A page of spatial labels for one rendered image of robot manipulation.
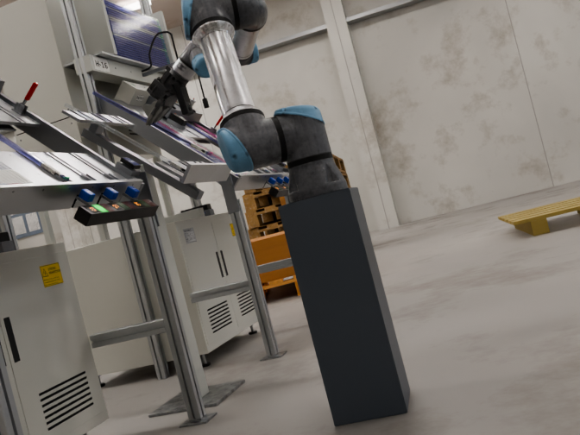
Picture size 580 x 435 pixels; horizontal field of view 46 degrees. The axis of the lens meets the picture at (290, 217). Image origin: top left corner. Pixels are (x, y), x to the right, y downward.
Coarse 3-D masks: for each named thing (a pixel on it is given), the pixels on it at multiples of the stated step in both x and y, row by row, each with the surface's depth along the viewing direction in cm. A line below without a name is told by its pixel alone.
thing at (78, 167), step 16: (0, 160) 164; (16, 160) 169; (48, 160) 181; (64, 160) 188; (80, 160) 194; (96, 160) 203; (32, 176) 164; (48, 176) 170; (80, 176) 182; (96, 176) 189; (112, 176) 194
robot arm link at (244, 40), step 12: (240, 0) 182; (252, 0) 184; (240, 12) 183; (252, 12) 184; (264, 12) 189; (240, 24) 185; (252, 24) 188; (264, 24) 196; (240, 36) 203; (252, 36) 202; (240, 48) 212; (252, 48) 215; (240, 60) 222; (252, 60) 226
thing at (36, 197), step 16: (0, 192) 143; (16, 192) 148; (32, 192) 154; (48, 192) 159; (64, 192) 165; (96, 192) 179; (0, 208) 146; (16, 208) 152; (32, 208) 157; (48, 208) 163; (64, 208) 169
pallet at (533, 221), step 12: (552, 204) 515; (564, 204) 487; (576, 204) 464; (504, 216) 520; (516, 216) 491; (528, 216) 466; (540, 216) 447; (552, 216) 446; (516, 228) 522; (528, 228) 463; (540, 228) 447
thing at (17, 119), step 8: (0, 104) 206; (8, 104) 210; (0, 112) 198; (8, 112) 202; (0, 120) 192; (8, 120) 195; (16, 120) 199; (24, 120) 203; (32, 120) 207; (0, 128) 200; (8, 128) 203
